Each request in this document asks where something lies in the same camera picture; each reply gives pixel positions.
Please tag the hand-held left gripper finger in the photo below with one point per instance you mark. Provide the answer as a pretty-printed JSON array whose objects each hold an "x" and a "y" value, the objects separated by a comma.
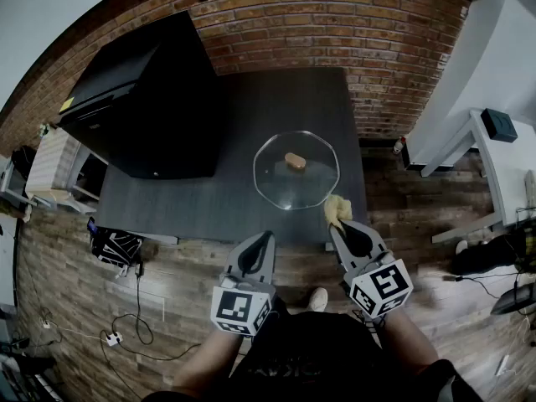
[
  {"x": 234, "y": 260},
  {"x": 270, "y": 270}
]

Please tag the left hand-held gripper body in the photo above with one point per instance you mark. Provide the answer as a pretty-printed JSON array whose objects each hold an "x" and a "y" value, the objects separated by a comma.
[{"x": 234, "y": 308}]

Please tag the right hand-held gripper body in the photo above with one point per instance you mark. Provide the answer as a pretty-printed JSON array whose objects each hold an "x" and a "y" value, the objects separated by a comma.
[{"x": 383, "y": 287}]

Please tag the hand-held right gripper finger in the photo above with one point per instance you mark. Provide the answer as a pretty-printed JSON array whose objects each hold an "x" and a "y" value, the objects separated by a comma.
[
  {"x": 374, "y": 243},
  {"x": 341, "y": 254}
]

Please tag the yellow sponge cloth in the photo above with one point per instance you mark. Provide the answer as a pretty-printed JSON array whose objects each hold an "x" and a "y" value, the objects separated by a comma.
[{"x": 337, "y": 209}]

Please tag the clear glass plate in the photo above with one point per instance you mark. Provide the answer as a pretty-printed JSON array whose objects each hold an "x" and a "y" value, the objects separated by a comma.
[{"x": 276, "y": 182}]

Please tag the person's left forearm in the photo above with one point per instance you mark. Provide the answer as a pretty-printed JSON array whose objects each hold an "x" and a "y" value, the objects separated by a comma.
[{"x": 213, "y": 358}]

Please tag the person's right forearm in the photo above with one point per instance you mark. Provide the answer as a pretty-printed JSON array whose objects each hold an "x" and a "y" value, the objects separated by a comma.
[{"x": 408, "y": 341}]

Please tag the person's white shoe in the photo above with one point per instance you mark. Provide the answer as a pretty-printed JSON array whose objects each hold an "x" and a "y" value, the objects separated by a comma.
[
  {"x": 318, "y": 299},
  {"x": 461, "y": 247}
]

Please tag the person's black shirt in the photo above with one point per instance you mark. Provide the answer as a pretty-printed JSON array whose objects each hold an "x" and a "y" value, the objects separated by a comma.
[{"x": 310, "y": 350}]

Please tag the small white bottle red cap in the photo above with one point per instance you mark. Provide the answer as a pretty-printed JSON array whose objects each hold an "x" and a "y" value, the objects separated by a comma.
[{"x": 398, "y": 145}]

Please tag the black and white patterned bag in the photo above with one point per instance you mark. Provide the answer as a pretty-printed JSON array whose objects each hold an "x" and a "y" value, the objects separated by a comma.
[{"x": 115, "y": 245}]

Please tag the black stand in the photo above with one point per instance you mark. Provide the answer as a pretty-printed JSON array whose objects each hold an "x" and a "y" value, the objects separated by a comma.
[{"x": 511, "y": 300}]

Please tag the slim white power strip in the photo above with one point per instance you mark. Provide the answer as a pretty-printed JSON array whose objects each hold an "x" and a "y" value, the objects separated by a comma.
[{"x": 503, "y": 364}]

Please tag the white desk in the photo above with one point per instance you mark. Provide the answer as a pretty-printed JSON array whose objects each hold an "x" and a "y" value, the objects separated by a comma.
[{"x": 500, "y": 170}]

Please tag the large black appliance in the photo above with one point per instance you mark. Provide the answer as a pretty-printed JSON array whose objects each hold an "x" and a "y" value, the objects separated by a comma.
[{"x": 159, "y": 111}]

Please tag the black box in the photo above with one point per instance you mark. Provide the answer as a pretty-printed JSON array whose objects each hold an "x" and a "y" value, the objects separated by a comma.
[{"x": 498, "y": 125}]

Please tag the white slatted shelf unit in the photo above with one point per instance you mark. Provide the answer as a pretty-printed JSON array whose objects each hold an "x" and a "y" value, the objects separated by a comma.
[{"x": 50, "y": 166}]

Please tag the black metal rack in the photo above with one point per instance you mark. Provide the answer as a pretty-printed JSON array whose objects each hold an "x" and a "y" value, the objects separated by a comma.
[{"x": 25, "y": 371}]

